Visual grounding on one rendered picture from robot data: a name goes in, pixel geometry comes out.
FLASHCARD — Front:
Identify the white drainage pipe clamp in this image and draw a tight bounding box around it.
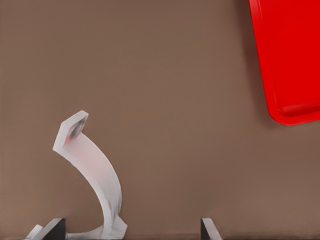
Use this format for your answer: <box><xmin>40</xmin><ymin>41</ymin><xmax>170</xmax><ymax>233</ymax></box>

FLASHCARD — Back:
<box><xmin>52</xmin><ymin>110</ymin><xmax>128</xmax><ymax>239</ymax></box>

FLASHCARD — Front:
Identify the red plastic tray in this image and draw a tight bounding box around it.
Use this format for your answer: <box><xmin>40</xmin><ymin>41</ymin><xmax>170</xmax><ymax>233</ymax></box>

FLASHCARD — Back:
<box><xmin>248</xmin><ymin>0</ymin><xmax>320</xmax><ymax>127</ymax></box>

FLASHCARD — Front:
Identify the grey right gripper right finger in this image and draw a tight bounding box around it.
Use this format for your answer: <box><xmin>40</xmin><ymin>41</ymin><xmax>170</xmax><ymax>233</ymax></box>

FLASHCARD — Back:
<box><xmin>200</xmin><ymin>217</ymin><xmax>223</xmax><ymax>240</ymax></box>

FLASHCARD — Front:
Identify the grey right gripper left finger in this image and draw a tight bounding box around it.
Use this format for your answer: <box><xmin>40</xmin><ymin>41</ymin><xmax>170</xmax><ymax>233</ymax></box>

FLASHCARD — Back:
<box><xmin>24</xmin><ymin>217</ymin><xmax>67</xmax><ymax>240</ymax></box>

